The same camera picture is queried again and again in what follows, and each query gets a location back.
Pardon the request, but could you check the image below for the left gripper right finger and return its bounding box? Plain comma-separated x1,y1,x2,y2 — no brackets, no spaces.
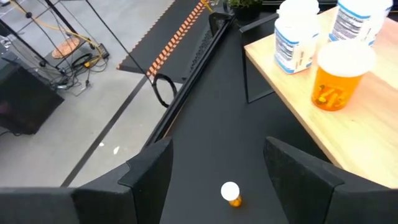
263,136,398,224

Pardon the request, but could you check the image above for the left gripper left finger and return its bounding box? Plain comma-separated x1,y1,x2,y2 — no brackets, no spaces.
0,138,174,224

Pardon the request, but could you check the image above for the small orange pill bottle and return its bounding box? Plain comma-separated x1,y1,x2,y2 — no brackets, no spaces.
220,181,243,208

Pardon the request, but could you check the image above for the large orange pill bottle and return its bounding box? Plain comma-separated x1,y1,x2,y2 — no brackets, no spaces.
310,39,377,112

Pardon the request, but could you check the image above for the white supplement bottle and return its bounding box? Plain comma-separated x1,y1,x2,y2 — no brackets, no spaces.
328,0,394,47
273,0,321,75

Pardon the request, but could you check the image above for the black equipment case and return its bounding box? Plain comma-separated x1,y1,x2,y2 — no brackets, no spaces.
0,51,65,136

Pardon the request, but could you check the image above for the brown round disc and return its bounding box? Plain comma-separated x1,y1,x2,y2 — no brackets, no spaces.
51,37,81,60

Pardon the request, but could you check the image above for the black striped floor mat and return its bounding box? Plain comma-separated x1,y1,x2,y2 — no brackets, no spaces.
117,0,218,82

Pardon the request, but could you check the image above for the black perforated computer tower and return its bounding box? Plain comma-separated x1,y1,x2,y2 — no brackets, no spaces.
178,11,234,83

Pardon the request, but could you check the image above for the black metal stand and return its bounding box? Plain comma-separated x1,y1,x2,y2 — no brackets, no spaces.
0,0,110,68

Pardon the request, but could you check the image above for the green potted plant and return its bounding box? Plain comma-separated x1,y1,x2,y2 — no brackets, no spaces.
226,0,265,22

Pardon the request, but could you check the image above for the black coiled cable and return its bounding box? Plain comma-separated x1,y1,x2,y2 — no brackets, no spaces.
84,0,178,109

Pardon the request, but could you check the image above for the tan floor cable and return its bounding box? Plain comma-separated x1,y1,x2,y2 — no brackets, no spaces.
9,0,105,68

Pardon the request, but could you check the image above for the black table edge frame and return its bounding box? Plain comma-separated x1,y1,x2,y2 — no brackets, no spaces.
141,12,237,150

